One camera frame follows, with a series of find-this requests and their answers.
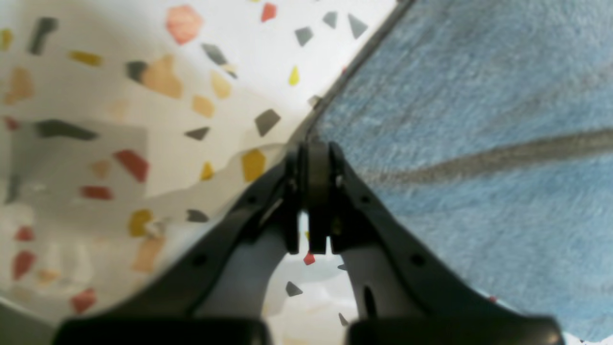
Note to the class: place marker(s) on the grey t-shirt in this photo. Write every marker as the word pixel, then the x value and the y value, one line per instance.
pixel 485 126

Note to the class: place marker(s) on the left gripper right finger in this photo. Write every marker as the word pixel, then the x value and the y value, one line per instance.
pixel 405 295

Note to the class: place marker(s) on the terrazzo patterned tablecloth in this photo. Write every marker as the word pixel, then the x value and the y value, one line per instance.
pixel 130 127

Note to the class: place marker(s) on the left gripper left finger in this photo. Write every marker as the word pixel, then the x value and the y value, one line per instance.
pixel 214 294

